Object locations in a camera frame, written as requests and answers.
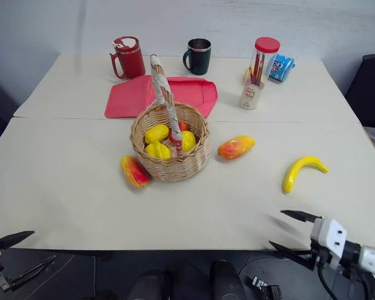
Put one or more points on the blue snack packet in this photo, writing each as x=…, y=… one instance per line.
x=279, y=67

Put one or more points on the clear pencil tube red lid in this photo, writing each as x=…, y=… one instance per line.
x=253, y=93

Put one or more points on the red yellow toy mango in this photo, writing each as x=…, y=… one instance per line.
x=134, y=171
x=236, y=147

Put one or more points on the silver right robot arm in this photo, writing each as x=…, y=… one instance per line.
x=373, y=257

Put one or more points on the small black white device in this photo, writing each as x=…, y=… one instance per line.
x=264, y=287

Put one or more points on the dark green steel mug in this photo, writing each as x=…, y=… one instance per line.
x=200, y=61

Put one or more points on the dark rounded shape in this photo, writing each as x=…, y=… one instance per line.
x=226, y=281

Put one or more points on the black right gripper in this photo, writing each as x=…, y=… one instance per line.
x=319, y=259

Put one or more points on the yellow plastic lemon half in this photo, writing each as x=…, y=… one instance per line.
x=189, y=140

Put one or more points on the yellow starfruit toy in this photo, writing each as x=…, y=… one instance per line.
x=157, y=150

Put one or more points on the yellow lemon toy fruit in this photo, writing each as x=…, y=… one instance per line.
x=156, y=133

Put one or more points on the red apple toy fruit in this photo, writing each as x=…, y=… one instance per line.
x=184, y=126

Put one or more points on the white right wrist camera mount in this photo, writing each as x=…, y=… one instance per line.
x=329, y=239

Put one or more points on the red lidded plastic mug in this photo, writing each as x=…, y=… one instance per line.
x=131, y=61

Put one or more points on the yellow toy banana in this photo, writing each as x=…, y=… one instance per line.
x=295, y=170

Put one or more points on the black chair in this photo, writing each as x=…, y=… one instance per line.
x=370, y=90

